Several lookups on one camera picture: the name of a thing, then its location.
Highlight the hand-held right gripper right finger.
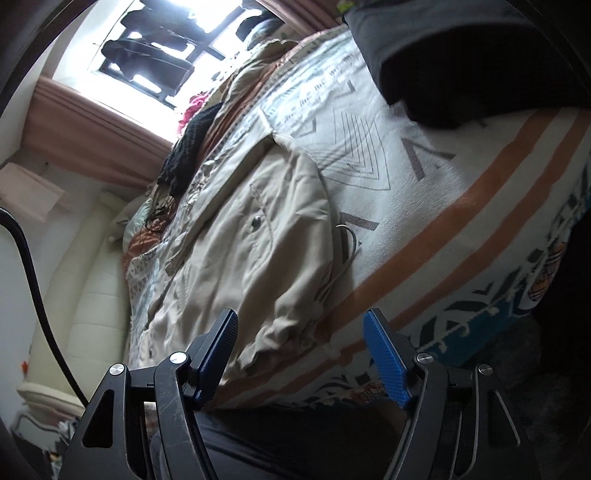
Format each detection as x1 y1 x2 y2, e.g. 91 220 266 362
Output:
363 309 539 480

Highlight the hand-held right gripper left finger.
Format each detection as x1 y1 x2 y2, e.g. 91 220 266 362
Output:
60 309 239 480

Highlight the beige jacket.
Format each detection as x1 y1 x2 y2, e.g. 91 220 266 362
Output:
137 131 359 387

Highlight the cream padded headboard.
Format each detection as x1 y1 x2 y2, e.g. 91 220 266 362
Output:
27 191 140 394

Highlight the light green pillow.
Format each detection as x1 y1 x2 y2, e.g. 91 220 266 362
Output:
121 198 154 241

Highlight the cream leather cushion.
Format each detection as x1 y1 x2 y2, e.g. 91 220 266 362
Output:
17 381 89 412

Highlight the patterned white blanket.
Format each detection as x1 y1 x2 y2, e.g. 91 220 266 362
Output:
122 25 591 412

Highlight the black knit sweater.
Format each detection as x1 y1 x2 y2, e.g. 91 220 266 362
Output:
156 100 225 198

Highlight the red cloth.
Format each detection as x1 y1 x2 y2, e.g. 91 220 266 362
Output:
177 91 212 138

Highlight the pink curtain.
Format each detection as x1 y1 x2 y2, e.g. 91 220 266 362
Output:
22 75 175 191
255 0 348 36

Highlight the window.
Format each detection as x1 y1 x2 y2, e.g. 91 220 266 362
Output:
48 0 273 140

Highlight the beige crumpled duvet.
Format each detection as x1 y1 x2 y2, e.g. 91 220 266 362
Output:
207 38 302 140

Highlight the dark hanging jacket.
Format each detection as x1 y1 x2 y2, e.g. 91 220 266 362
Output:
122 0 209 48
99 38 195 101

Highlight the black garment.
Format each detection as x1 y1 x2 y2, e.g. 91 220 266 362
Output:
343 0 591 131

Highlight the tangled black cable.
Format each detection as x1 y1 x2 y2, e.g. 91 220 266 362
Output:
147 193 179 232

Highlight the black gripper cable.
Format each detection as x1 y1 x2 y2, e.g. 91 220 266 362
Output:
0 204 92 408

